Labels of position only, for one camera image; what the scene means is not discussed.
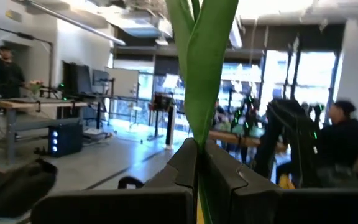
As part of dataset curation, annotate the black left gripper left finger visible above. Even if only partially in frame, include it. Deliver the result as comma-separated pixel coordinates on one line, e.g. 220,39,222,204
144,138,199,190

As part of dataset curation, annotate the black box on stand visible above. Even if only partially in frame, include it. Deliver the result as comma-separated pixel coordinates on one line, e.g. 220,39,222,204
149,92,177,150

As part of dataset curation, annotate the white board panel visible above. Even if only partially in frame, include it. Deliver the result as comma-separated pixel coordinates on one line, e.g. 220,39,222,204
106,67,140,99

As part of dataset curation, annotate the pink flower bouquet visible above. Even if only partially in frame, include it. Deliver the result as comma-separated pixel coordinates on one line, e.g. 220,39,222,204
26,79,44,95

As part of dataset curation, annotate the wooden workbench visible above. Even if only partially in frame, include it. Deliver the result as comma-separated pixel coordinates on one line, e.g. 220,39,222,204
208,129,287,149
0,96,90,166

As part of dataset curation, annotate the black arched cable loop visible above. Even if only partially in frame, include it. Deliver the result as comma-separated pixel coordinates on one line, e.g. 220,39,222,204
117,175,145,190

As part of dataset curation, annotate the yellow rose stem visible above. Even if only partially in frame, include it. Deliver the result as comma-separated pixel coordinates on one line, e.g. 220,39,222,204
165,0,241,224

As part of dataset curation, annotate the person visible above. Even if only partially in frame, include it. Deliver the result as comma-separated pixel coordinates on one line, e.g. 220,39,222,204
0,45,26,141
317,99,358,170

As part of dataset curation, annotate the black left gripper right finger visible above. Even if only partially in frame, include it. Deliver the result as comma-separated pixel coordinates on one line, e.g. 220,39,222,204
203,139,280,200

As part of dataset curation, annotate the black computer monitor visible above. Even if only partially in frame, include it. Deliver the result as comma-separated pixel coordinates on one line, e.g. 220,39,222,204
62,61,93,96

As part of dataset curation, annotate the grey computer monitor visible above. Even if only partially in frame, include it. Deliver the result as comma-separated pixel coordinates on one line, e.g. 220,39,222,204
91,68,111,88

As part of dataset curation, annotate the black frame rig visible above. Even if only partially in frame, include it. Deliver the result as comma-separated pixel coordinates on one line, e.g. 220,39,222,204
0,26,55,100

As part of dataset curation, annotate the black lit computer tower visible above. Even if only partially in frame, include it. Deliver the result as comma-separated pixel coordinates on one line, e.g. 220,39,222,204
47,123,84,158

